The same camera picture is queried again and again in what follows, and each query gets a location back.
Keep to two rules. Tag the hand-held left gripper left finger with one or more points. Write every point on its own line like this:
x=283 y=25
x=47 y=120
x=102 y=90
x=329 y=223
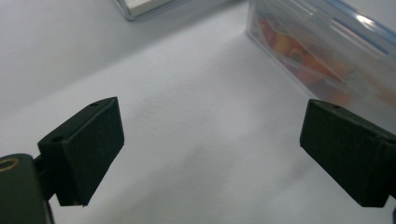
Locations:
x=84 y=149

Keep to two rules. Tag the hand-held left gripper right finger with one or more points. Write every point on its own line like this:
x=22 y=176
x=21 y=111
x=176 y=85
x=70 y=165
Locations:
x=348 y=152

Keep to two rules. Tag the large clear plastic food container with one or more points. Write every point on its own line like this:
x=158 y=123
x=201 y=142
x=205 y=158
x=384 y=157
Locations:
x=311 y=46

